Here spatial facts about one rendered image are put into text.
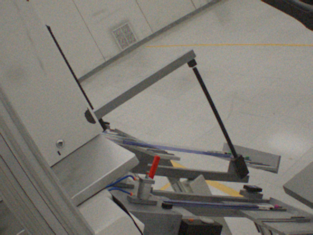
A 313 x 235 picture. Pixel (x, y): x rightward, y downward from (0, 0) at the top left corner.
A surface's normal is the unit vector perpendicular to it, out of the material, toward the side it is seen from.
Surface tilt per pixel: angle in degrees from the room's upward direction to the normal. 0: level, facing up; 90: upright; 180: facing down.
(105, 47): 90
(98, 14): 90
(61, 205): 90
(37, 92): 90
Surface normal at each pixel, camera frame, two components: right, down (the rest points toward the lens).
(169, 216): 0.40, 0.14
